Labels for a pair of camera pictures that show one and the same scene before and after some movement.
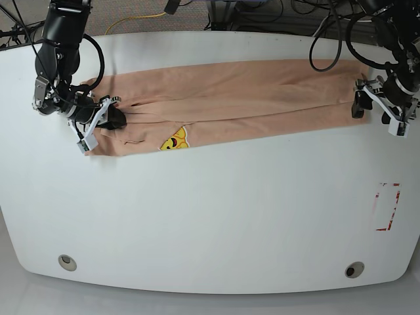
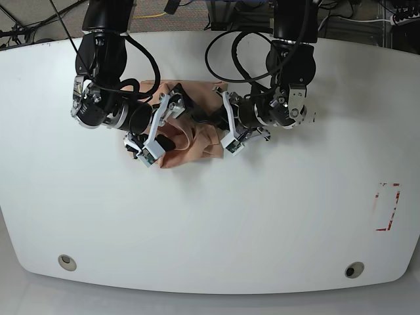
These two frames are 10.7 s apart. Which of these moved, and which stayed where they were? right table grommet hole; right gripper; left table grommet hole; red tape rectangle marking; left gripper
Moved: left gripper; right gripper
Stayed: red tape rectangle marking; left table grommet hole; right table grommet hole
